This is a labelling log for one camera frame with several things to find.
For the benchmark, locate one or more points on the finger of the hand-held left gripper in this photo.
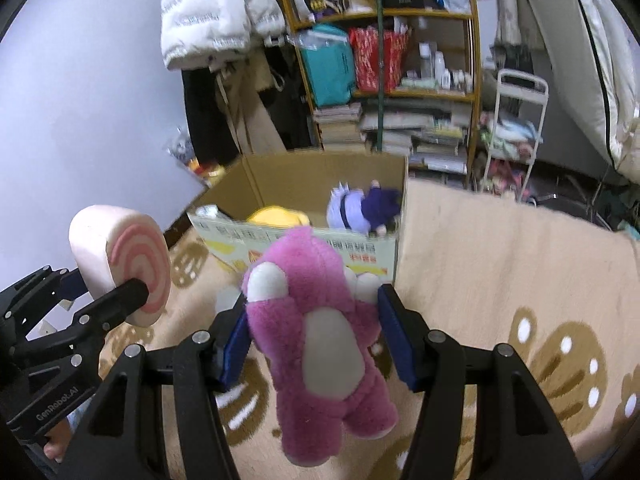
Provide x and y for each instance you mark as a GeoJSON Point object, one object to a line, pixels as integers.
{"type": "Point", "coordinates": [75, 285]}
{"type": "Point", "coordinates": [115, 302]}

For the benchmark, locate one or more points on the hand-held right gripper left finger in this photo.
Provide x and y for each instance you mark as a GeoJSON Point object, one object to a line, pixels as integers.
{"type": "Point", "coordinates": [235, 345]}

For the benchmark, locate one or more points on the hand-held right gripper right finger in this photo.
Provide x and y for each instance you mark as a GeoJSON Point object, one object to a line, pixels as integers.
{"type": "Point", "coordinates": [400, 340]}

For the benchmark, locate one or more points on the pink swirl roll plush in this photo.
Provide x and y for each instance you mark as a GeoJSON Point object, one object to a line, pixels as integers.
{"type": "Point", "coordinates": [95, 250]}

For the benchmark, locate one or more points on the pink bear plush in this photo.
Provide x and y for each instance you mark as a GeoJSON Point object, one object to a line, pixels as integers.
{"type": "Point", "coordinates": [325, 340]}

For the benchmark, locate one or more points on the yellow plush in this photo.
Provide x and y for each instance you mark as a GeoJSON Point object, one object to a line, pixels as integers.
{"type": "Point", "coordinates": [277, 216]}

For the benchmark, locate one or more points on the white-haired doll plush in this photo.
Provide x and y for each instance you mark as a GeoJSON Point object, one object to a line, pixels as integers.
{"type": "Point", "coordinates": [350, 210]}

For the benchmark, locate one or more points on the cardboard box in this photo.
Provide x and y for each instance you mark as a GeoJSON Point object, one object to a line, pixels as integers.
{"type": "Point", "coordinates": [280, 180]}

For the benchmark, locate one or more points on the person's left hand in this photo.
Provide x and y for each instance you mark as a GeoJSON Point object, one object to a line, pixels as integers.
{"type": "Point", "coordinates": [57, 447]}

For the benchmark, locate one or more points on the person's light blue pants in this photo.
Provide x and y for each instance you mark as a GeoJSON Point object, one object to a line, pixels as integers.
{"type": "Point", "coordinates": [77, 416]}

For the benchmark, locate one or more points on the beige printed blanket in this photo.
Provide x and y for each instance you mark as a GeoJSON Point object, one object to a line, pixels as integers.
{"type": "Point", "coordinates": [500, 270]}

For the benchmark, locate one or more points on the pile of magazines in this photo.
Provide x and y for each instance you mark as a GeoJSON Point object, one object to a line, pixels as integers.
{"type": "Point", "coordinates": [425, 140]}

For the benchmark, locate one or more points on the black hanging coat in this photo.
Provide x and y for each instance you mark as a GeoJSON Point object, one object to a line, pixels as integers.
{"type": "Point", "coordinates": [205, 120]}

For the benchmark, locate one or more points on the stack of books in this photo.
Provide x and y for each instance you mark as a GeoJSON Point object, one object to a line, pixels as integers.
{"type": "Point", "coordinates": [337, 127]}

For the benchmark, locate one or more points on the beige hanging coat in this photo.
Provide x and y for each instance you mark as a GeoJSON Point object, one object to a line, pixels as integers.
{"type": "Point", "coordinates": [252, 115]}

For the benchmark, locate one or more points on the white trolley cart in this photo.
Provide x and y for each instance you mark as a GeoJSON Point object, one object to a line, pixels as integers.
{"type": "Point", "coordinates": [540, 110]}

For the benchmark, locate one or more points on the row of cosmetic bottles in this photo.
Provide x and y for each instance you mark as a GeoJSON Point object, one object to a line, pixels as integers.
{"type": "Point", "coordinates": [445, 72]}

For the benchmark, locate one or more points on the teal bag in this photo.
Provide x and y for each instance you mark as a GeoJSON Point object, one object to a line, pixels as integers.
{"type": "Point", "coordinates": [327, 70]}

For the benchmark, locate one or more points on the green pole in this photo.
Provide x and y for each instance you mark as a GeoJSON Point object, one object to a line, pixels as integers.
{"type": "Point", "coordinates": [380, 60]}

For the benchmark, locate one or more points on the red patterned bag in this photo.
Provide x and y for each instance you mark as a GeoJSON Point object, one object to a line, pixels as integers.
{"type": "Point", "coordinates": [372, 60]}

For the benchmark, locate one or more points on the wooden shelf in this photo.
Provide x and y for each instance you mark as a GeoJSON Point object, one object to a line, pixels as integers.
{"type": "Point", "coordinates": [472, 60]}

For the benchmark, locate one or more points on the white puffer jacket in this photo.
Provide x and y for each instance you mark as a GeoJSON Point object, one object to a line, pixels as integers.
{"type": "Point", "coordinates": [210, 15]}

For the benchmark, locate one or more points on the clear zip bag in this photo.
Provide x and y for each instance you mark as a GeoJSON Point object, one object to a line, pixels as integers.
{"type": "Point", "coordinates": [320, 39]}

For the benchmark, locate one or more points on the white padded chair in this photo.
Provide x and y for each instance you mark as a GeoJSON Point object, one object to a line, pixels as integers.
{"type": "Point", "coordinates": [585, 60]}

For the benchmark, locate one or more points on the light floral curtain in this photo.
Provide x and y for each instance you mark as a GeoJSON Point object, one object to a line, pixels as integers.
{"type": "Point", "coordinates": [505, 5]}

